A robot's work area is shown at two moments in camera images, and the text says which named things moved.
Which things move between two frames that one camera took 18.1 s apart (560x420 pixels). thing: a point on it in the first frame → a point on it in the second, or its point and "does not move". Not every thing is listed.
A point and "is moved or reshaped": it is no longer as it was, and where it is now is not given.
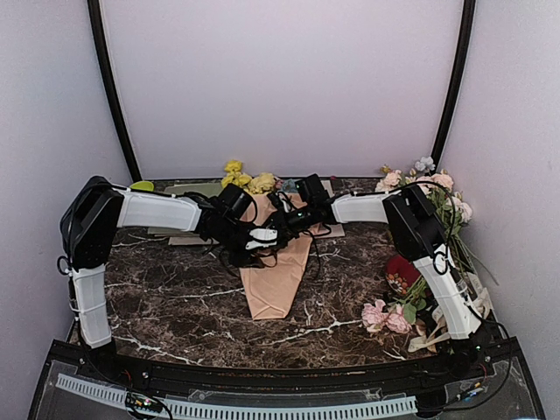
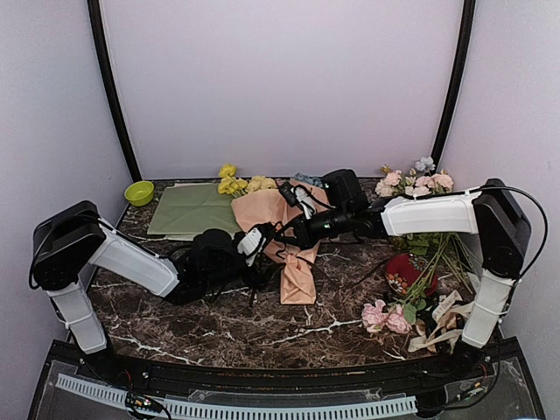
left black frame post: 100,42 does not move
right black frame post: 469,9 does not move
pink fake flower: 376,316 does not move
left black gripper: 240,260 → 259,277
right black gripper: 284,228 → 304,235
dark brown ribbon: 269,259 is moved or reshaped
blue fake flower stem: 290,186 is moved or reshaped
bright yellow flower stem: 234,168 is moved or reshaped
